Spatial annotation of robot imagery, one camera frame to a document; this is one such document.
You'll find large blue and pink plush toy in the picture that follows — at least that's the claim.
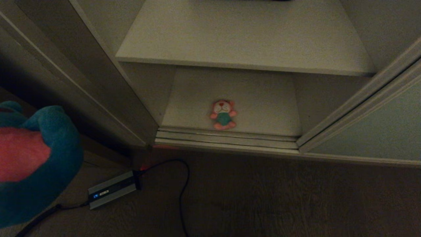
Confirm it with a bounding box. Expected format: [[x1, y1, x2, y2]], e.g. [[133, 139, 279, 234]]
[[0, 101, 84, 229]]

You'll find sliding wardrobe door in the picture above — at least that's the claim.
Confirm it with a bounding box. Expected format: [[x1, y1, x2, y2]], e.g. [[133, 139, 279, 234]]
[[296, 38, 421, 167]]

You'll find white wardrobe shelf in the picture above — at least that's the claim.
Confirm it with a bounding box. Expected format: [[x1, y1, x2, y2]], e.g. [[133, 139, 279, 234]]
[[115, 0, 377, 77]]

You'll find small pink bear plush toy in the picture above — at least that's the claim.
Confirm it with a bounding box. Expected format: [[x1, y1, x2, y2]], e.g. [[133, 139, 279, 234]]
[[210, 100, 238, 130]]

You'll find grey power adapter box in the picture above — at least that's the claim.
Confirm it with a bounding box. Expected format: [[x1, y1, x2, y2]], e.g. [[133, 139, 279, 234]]
[[87, 170, 142, 210]]

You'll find wardrobe floor track rail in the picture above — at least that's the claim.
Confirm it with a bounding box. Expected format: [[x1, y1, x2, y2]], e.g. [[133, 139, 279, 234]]
[[154, 127, 300, 156]]

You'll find white wardrobe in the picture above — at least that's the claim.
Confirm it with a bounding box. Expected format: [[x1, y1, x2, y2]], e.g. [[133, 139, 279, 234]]
[[0, 0, 421, 167]]

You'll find black cable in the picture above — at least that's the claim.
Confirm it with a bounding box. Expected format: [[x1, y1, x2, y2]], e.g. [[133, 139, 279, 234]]
[[15, 201, 91, 237], [140, 159, 190, 237]]

